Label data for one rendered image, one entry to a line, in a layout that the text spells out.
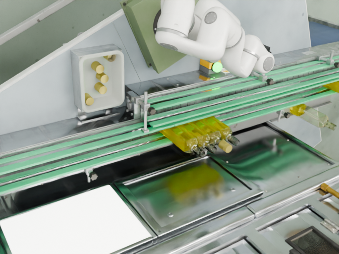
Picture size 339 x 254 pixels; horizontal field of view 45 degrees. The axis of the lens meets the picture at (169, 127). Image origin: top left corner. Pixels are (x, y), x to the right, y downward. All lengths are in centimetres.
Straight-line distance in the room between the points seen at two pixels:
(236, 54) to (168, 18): 27
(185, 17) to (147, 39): 49
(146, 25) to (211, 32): 48
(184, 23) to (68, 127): 69
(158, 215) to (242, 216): 29
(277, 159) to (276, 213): 39
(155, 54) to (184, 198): 56
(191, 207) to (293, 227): 37
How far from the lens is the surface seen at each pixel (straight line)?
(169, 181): 161
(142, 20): 156
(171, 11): 112
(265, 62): 143
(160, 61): 165
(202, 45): 112
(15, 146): 152
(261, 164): 184
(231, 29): 119
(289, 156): 193
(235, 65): 131
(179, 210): 148
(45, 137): 155
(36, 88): 157
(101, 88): 159
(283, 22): 219
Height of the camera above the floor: 215
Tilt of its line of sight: 46 degrees down
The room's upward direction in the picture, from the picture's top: 128 degrees clockwise
